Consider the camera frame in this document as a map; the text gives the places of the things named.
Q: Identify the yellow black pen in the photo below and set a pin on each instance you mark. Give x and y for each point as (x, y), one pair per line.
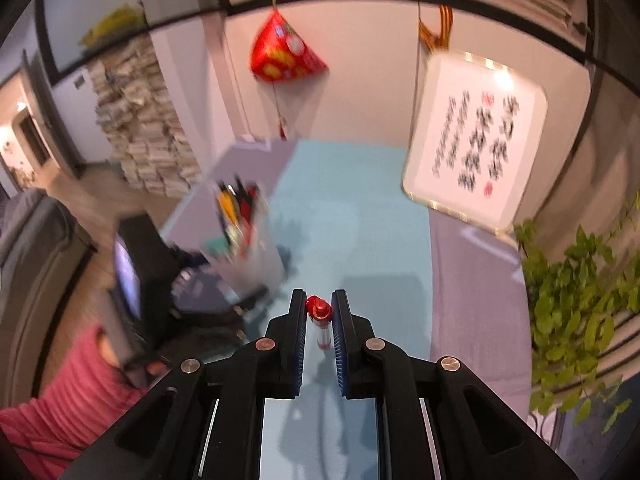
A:
(226, 207)

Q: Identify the yellow plastic bag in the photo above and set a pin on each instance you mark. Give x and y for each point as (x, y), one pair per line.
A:
(115, 22)

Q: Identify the wide glass cabinet door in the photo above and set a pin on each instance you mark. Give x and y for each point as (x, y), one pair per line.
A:
(125, 5)

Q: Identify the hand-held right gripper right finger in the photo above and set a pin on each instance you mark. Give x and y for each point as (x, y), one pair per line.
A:
(340, 350)

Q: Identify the framed calligraphy sign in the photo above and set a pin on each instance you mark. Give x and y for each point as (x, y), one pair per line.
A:
(475, 135)

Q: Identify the striped ribbon medal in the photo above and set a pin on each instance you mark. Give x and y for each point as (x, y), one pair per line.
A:
(442, 30)

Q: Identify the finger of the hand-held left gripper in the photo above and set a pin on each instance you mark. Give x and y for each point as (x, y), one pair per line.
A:
(210, 317)

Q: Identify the wall switch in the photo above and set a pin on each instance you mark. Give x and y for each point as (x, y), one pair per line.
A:
(79, 81)

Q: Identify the green leafy plant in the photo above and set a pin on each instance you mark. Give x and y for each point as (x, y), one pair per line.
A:
(565, 300)

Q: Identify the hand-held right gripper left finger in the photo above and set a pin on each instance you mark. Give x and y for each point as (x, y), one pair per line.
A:
(300, 345)

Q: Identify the frosted plastic cup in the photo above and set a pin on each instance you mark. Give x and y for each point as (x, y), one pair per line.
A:
(255, 265)

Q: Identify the tall stacks of papers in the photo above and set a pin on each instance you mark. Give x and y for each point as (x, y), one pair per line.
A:
(145, 145)

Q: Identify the red pyramid hanging ornament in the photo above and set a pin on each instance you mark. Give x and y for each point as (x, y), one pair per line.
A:
(285, 55)

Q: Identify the red pen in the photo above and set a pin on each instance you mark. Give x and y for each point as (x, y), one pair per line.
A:
(318, 307)

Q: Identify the grey sofa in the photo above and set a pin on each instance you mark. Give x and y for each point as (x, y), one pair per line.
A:
(35, 260)

